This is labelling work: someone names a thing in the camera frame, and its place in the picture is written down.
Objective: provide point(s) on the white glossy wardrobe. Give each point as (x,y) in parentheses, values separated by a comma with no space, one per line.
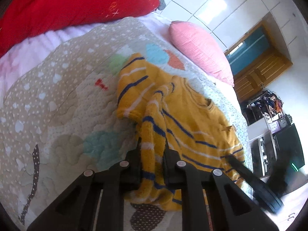
(229,20)

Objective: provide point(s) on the red floral quilt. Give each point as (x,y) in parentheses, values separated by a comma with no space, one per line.
(28,18)

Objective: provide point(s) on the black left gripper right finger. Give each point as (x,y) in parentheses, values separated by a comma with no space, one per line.
(211,200)

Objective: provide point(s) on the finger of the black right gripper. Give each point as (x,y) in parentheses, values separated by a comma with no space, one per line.
(266,198)

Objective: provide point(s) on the desk clock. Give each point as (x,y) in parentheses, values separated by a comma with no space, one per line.
(284,122)

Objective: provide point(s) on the heart patterned quilted bedspread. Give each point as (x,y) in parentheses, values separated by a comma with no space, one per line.
(59,117)

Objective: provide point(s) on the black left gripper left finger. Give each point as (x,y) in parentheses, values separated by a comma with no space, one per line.
(94,201)

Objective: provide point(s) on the yellow striped knit sweater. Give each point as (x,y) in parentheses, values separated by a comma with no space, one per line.
(169,113)

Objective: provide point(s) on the pink pillow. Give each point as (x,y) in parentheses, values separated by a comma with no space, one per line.
(202,49)

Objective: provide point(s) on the white shelf unit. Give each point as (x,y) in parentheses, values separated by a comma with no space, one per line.
(263,146)

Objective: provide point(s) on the brown wooden door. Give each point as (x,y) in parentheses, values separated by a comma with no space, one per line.
(260,73)

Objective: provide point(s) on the black television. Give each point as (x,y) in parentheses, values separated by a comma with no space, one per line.
(288,142)

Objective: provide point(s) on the cluttered shoe rack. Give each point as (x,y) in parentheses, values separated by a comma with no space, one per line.
(265,104)

